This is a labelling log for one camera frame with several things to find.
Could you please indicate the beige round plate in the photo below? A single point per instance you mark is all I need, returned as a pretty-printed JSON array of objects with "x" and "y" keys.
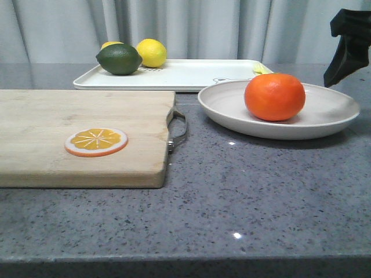
[{"x": 307, "y": 113}]

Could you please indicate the orange fruit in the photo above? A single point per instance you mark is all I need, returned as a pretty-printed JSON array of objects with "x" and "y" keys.
[{"x": 275, "y": 96}]

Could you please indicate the grey curtain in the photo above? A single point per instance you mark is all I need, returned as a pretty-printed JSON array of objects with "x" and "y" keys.
[{"x": 269, "y": 31}]

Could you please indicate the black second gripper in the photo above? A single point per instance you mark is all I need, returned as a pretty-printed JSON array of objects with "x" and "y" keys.
[{"x": 352, "y": 52}]

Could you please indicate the wooden cutting board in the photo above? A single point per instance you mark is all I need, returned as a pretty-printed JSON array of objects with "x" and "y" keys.
[{"x": 36, "y": 123}]

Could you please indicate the yellow lemon front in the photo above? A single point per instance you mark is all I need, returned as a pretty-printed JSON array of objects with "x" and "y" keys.
[{"x": 152, "y": 52}]

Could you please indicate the white rectangular tray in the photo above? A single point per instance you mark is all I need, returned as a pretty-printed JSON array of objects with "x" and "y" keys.
[{"x": 179, "y": 75}]

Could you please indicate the yellow lemon behind lime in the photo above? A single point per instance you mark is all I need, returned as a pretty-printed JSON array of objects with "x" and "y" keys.
[{"x": 109, "y": 43}]

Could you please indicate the green lime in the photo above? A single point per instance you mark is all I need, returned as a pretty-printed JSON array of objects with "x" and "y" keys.
[{"x": 119, "y": 59}]

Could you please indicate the yellow plastic fork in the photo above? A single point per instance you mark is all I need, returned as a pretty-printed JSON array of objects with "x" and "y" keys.
[{"x": 260, "y": 69}]

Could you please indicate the orange slice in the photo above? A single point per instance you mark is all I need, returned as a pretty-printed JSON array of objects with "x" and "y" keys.
[{"x": 96, "y": 142}]

